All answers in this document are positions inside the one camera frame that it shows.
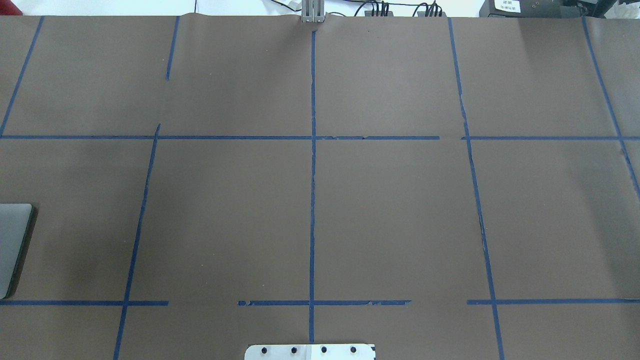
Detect grey closed laptop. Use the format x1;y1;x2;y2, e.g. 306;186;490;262
0;203;34;300

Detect brown paper table cover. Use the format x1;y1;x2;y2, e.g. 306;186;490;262
1;13;639;360

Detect black mini computer box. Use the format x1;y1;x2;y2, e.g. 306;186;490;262
478;0;597;19

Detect aluminium frame post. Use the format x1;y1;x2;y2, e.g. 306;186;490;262
301;0;326;23

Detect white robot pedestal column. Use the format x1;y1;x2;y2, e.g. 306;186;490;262
243;343;377;360

